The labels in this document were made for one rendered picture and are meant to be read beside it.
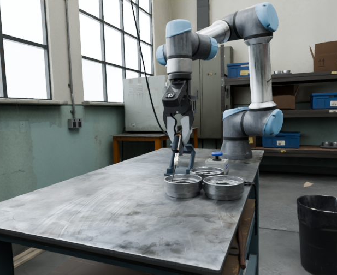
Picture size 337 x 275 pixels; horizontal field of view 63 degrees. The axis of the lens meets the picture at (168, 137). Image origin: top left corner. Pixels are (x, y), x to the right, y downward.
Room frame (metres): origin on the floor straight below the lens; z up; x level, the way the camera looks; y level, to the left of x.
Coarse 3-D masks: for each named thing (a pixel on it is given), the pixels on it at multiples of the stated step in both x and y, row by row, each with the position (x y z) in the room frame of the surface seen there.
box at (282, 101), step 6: (276, 90) 4.28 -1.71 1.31; (282, 90) 4.25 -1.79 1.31; (288, 90) 4.21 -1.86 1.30; (276, 96) 3.93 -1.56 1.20; (282, 96) 3.89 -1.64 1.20; (288, 96) 3.87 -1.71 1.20; (294, 96) 3.84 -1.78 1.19; (276, 102) 3.91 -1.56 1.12; (282, 102) 3.88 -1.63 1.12; (288, 102) 3.86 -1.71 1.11; (294, 102) 3.83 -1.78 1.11; (282, 108) 3.87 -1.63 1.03; (288, 108) 3.88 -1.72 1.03; (294, 108) 3.82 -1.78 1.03
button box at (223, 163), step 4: (208, 160) 0.96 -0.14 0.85; (212, 160) 0.96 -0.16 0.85; (216, 160) 0.95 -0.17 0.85; (220, 160) 0.96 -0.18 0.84; (224, 160) 0.95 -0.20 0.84; (208, 164) 0.94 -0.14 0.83; (212, 164) 0.94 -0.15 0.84; (216, 164) 0.93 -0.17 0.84; (220, 164) 0.93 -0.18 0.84; (224, 164) 0.92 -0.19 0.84; (224, 168) 0.92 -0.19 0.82; (224, 172) 0.92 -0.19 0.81
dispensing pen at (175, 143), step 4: (180, 132) 0.83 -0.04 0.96; (176, 136) 0.80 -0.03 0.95; (176, 140) 0.79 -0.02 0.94; (176, 144) 0.79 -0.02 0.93; (172, 148) 0.78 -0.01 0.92; (176, 148) 0.78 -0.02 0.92; (176, 152) 0.79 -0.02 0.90; (176, 156) 0.78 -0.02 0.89; (176, 160) 0.77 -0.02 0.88; (176, 164) 0.77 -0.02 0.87
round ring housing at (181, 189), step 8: (168, 176) 0.76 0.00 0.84; (176, 176) 0.77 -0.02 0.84; (184, 176) 0.78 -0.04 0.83; (192, 176) 0.77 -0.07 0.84; (168, 184) 0.69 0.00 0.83; (176, 184) 0.68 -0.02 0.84; (184, 184) 0.68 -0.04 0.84; (192, 184) 0.68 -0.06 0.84; (200, 184) 0.70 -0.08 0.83; (168, 192) 0.71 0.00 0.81; (176, 192) 0.68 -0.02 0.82; (184, 192) 0.68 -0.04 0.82; (192, 192) 0.68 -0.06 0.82
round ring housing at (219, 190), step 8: (216, 176) 0.75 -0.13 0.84; (224, 176) 0.75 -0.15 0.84; (232, 176) 0.74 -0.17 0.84; (208, 184) 0.67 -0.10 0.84; (216, 184) 0.66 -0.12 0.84; (224, 184) 0.72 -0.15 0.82; (232, 184) 0.65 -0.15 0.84; (240, 184) 0.66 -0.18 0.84; (208, 192) 0.67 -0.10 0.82; (216, 192) 0.65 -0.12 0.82; (224, 192) 0.65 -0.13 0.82; (232, 192) 0.65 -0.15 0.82; (240, 192) 0.66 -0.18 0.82; (224, 200) 0.65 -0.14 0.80
